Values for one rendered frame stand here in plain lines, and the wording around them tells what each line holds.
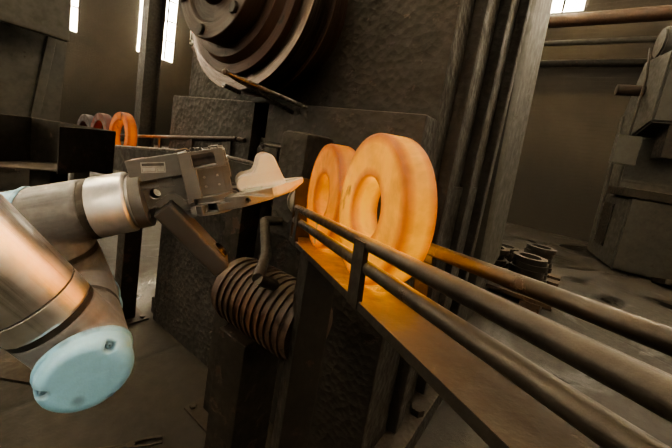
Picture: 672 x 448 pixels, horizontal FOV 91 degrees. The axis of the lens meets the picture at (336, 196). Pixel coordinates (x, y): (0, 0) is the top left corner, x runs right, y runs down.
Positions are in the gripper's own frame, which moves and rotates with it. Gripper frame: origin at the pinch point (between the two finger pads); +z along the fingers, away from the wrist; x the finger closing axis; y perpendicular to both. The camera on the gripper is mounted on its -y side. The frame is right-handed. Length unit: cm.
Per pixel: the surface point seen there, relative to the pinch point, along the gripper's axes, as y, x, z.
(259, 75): 20.5, 36.8, 2.5
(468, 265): -3.4, -27.1, 7.4
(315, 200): -3.4, 2.5, 3.3
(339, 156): 3.7, -5.1, 5.6
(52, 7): 115, 275, -109
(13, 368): -49, 62, -78
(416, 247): -2.6, -23.5, 5.2
